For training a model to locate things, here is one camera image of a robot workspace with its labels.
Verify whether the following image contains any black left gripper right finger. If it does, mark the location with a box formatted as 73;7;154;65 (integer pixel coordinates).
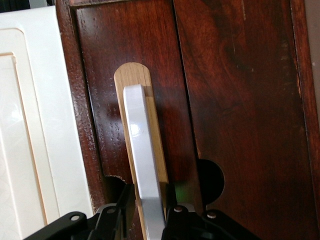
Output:
161;183;209;240

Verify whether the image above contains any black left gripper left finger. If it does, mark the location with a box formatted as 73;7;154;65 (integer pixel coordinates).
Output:
87;183;137;240

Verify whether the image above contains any white metal drawer handle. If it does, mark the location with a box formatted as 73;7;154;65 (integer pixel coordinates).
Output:
122;84;167;240

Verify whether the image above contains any dark wood drawer with handle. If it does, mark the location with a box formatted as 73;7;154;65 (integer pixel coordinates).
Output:
70;1;209;240

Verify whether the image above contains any dark wood drawer with hole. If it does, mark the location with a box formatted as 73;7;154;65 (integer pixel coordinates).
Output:
172;0;316;240

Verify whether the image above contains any dark wood drawer cabinet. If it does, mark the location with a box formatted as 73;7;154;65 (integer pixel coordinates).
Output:
55;0;320;240

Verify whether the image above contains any cream white cabinet door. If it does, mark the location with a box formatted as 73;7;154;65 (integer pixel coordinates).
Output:
0;5;95;240

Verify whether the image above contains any light wood handle plate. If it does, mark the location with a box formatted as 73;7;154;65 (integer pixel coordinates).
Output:
113;62;170;240

